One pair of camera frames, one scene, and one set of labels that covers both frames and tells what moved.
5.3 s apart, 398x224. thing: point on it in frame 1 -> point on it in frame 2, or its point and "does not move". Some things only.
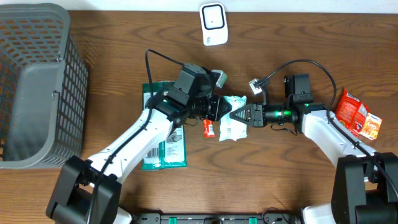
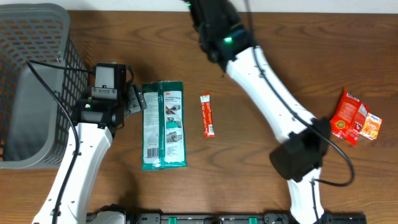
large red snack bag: x=351 y=113 does not move
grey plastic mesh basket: x=43 y=86 does not move
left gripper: x=219 y=105 -> x=136 y=101
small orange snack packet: x=372 y=127 does not move
